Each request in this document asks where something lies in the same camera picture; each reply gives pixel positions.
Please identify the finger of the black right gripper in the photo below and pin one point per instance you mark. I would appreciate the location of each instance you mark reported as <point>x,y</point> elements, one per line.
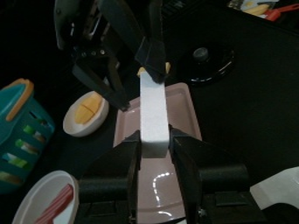
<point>152,55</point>
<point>103,87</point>

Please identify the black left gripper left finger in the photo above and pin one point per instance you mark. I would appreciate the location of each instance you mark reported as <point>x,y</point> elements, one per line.
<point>111,180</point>

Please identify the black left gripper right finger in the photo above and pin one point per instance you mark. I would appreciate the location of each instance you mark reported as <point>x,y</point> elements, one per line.
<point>206,178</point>

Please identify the white rice block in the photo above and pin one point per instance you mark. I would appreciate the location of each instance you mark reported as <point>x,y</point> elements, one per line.
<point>154,116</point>

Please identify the small yellow toy piece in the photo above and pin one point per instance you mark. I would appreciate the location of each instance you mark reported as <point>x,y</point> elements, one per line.
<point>142,70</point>

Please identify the white pan with yellow egg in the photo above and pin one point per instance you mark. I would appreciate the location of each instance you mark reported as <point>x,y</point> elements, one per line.
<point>86,115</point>

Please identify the black pot lid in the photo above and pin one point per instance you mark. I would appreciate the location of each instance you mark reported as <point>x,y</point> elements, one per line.
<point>208,62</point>

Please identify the white plate with red bacon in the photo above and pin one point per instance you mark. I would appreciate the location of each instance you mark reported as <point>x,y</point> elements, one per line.
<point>44,201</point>

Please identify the white toy scale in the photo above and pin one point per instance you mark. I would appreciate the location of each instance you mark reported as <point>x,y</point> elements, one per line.
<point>278,186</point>

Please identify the pink rectangular tray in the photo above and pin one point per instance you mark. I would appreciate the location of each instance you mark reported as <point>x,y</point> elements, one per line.
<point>183,116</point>

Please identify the green toy vegetables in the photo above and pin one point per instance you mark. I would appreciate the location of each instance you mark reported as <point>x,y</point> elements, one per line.
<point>30,147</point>

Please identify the teal basket with orange rim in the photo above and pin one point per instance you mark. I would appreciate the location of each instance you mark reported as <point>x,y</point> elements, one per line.
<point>18,137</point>

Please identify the yellow toy food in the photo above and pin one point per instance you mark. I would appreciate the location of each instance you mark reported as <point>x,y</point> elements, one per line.
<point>256,8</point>

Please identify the red orange toy piece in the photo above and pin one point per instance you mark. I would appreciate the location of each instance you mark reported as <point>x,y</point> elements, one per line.
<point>280,11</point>

